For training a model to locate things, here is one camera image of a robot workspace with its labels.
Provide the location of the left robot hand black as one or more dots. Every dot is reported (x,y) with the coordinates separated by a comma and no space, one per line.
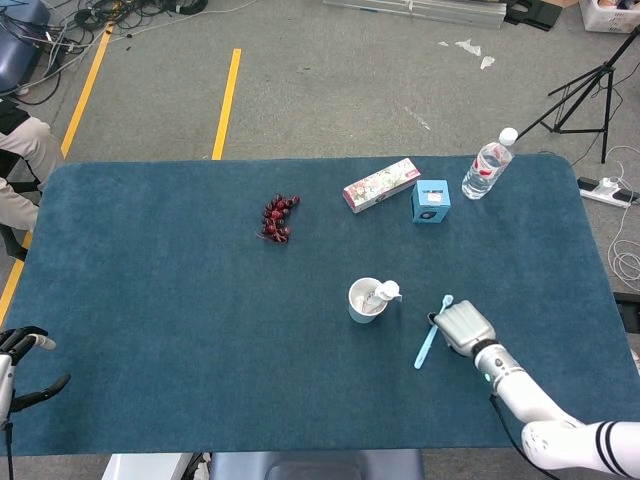
(6,380)

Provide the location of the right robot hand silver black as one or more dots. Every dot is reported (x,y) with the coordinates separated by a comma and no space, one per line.
(465,327)

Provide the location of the light blue toothbrush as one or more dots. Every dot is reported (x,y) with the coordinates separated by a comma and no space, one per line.
(425,350)

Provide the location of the white toothpaste tube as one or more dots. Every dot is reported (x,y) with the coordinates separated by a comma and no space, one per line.
(387,290)

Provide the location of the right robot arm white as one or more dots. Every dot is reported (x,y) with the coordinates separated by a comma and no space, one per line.
(520,395)

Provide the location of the blue speaker box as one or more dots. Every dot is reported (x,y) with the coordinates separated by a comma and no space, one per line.
(430,200)

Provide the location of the clear water bottle red label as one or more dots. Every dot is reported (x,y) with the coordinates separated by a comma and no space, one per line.
(485,170)

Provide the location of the pink floral carton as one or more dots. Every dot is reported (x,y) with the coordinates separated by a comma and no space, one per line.
(380,185)

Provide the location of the blue table carpet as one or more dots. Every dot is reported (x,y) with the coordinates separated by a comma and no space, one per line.
(175,300)

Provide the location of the white power strip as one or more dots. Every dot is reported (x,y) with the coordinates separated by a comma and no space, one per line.
(600,192)

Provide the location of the robot torso base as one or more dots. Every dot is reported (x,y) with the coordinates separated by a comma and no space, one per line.
(300,465)

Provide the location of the red grape bunch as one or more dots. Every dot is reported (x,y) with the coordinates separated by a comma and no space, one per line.
(275,217)

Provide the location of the person in beige trousers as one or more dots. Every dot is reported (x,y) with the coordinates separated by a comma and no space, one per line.
(25,145)

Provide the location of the black tripod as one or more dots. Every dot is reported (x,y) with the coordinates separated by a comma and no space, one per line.
(606,67)

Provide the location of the dark blue padded seat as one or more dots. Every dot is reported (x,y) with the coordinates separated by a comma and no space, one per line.
(15,60)

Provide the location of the white plastic basket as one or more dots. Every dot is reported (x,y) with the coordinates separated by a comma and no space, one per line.
(605,20)

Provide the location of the black flat bracket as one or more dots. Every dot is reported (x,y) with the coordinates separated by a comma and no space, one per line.
(530,17)

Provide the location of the aluminium rail bundle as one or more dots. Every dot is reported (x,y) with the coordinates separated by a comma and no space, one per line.
(425,12)

